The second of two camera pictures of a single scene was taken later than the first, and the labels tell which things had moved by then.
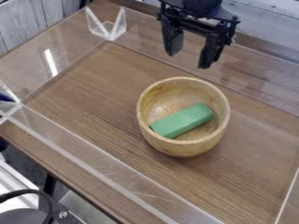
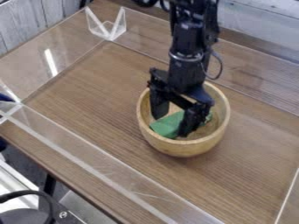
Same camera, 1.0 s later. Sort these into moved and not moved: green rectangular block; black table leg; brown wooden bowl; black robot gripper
Moved: black robot gripper
Not moved: brown wooden bowl; green rectangular block; black table leg
